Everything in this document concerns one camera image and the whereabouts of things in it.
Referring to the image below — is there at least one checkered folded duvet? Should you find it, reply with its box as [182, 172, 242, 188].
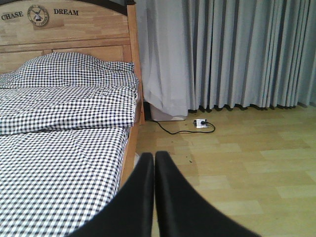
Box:
[0, 86, 137, 135]

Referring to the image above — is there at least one white floor power socket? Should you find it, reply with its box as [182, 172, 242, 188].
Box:
[194, 119, 208, 128]

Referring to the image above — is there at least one grey curtain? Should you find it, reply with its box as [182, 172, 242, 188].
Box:
[136, 0, 316, 117]

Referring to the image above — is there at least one checkered bed sheet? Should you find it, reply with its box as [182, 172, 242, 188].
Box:
[0, 128, 129, 237]

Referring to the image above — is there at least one black power cord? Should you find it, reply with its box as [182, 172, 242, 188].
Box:
[153, 119, 216, 135]

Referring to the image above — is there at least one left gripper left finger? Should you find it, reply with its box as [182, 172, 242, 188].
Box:
[69, 153, 155, 237]

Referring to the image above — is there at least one checkered pillow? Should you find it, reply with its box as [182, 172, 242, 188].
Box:
[0, 52, 139, 89]

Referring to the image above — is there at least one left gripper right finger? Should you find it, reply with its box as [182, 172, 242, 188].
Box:
[155, 151, 258, 237]

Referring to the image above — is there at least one wooden bed frame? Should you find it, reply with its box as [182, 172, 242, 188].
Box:
[0, 0, 146, 193]

